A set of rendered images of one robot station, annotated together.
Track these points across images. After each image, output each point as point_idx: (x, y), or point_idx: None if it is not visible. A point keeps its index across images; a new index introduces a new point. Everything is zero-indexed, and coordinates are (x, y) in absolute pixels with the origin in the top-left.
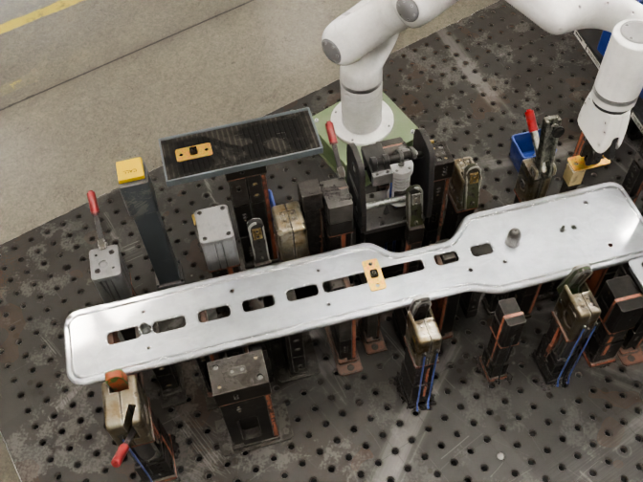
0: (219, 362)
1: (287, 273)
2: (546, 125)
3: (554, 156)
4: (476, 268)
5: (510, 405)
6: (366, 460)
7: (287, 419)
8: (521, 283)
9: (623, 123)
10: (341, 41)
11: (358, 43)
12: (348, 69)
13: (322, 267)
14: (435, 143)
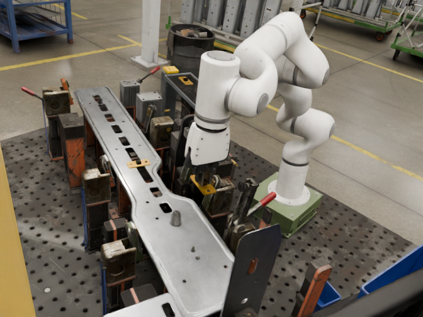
0: (76, 114)
1: (136, 136)
2: (245, 180)
3: (240, 215)
4: (149, 205)
5: (87, 295)
6: (53, 224)
7: (80, 192)
8: (139, 227)
9: (193, 135)
10: (281, 107)
11: (281, 110)
12: (288, 141)
13: (141, 146)
14: (228, 158)
